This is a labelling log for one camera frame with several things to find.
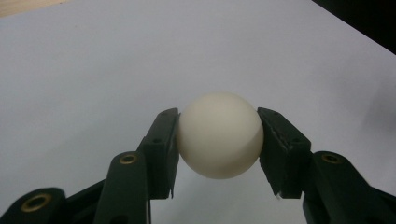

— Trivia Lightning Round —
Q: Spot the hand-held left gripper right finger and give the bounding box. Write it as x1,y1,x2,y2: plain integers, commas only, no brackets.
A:
257,106,396,224

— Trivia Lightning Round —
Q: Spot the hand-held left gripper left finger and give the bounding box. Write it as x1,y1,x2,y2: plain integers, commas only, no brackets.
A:
92,107,181,224

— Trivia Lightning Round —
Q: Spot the white ball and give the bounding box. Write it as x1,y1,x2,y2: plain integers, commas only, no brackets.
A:
176,91,265,180

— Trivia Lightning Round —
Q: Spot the wooden table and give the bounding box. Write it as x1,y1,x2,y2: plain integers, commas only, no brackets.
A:
0,0,69,19

